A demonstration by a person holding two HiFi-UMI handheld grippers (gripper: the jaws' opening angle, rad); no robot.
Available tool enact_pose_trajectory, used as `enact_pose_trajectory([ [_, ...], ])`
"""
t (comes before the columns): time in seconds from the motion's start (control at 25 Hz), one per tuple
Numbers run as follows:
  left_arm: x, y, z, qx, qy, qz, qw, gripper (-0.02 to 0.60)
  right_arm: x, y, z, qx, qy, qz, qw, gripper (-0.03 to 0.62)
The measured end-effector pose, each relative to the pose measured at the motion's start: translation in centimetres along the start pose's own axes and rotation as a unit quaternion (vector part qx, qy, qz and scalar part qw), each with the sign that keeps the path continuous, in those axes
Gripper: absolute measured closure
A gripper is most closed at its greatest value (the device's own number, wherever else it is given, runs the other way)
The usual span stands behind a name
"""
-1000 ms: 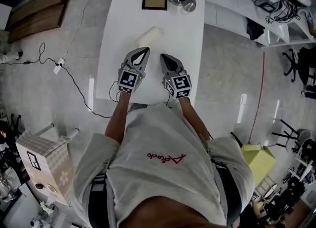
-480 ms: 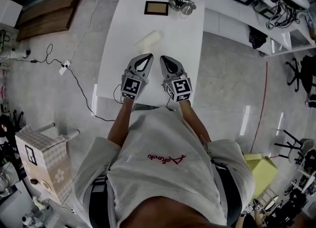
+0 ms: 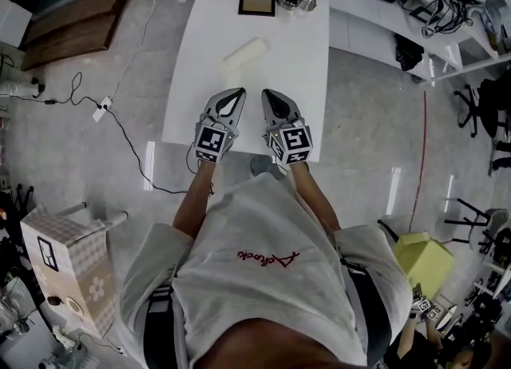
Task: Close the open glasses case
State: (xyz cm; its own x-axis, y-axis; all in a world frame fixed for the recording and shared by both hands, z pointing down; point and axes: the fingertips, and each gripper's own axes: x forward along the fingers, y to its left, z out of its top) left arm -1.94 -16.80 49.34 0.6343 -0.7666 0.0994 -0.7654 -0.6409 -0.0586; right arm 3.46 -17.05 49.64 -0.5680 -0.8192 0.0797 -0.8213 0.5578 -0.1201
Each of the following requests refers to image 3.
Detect black picture frame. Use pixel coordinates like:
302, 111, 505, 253
237, 0, 278, 18

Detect person's grey shoe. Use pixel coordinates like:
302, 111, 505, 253
250, 154, 285, 179

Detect black office chair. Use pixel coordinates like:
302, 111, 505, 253
454, 77, 511, 177

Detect black bag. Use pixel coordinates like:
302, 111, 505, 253
394, 33, 425, 73

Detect person's black harness strap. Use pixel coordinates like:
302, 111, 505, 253
339, 257, 395, 365
142, 285, 189, 369

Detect black power cable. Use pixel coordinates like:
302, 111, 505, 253
0, 72, 208, 195

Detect yellow-green box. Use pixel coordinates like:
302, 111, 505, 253
392, 231, 457, 301

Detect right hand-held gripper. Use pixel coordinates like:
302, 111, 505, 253
260, 88, 314, 165

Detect white power strip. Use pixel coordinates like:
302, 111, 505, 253
92, 96, 113, 123

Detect red cable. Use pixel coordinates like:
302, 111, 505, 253
410, 90, 429, 233

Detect white box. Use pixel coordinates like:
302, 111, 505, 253
0, 0, 34, 50

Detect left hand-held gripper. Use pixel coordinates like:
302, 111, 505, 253
194, 87, 250, 165

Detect person's right forearm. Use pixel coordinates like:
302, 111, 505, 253
286, 161, 341, 233

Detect patterned cardboard box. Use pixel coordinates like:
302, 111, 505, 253
19, 203, 117, 340

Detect white shelf desk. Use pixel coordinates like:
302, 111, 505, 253
329, 0, 511, 85

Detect brown wooden board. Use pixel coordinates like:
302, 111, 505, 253
19, 0, 133, 73

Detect tangle of black cables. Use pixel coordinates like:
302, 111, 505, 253
418, 0, 477, 40

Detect black-legged white chair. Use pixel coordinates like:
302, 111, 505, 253
443, 197, 511, 257

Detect person's white t-shirt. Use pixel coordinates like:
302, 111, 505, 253
118, 171, 413, 369

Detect white cable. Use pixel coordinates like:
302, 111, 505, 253
106, 0, 164, 101

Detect person's left forearm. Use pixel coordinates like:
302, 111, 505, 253
172, 157, 217, 241

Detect cream glasses case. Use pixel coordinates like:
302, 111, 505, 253
218, 36, 273, 89

